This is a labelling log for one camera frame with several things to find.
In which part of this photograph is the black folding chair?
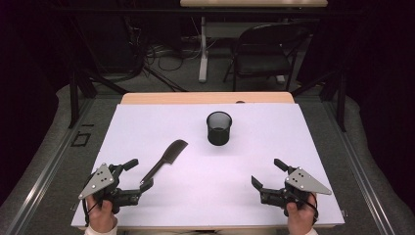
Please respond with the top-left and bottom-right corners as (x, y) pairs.
(222, 22), (311, 92)

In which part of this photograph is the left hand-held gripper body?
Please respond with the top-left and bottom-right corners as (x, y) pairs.
(77, 162), (144, 215)

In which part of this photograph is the wooden table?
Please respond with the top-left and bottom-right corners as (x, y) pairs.
(120, 91), (296, 106)

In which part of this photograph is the black mesh pen cup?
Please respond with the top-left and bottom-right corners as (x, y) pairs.
(206, 111), (233, 147)

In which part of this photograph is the bundle of floor cables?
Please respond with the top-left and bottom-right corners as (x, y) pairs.
(130, 19), (204, 74)

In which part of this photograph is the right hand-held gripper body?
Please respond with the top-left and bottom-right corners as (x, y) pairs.
(259, 166), (333, 216)

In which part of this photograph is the black wrist cord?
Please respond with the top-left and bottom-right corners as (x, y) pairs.
(293, 191), (319, 223)
(81, 197), (103, 227)

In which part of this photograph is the white board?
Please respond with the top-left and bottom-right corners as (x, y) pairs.
(70, 103), (346, 228)

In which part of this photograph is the person's left hand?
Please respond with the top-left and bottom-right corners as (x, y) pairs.
(85, 194), (118, 233)

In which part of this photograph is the black metal stand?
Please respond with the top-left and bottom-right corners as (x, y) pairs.
(67, 62), (129, 130)
(292, 63), (347, 133)

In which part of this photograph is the black comb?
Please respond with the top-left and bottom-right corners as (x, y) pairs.
(140, 139), (189, 186)

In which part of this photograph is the person's right hand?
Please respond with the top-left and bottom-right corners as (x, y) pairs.
(286, 195), (318, 235)

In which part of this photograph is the metal floor rail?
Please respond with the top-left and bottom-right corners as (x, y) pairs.
(322, 100), (396, 235)
(5, 97), (96, 235)

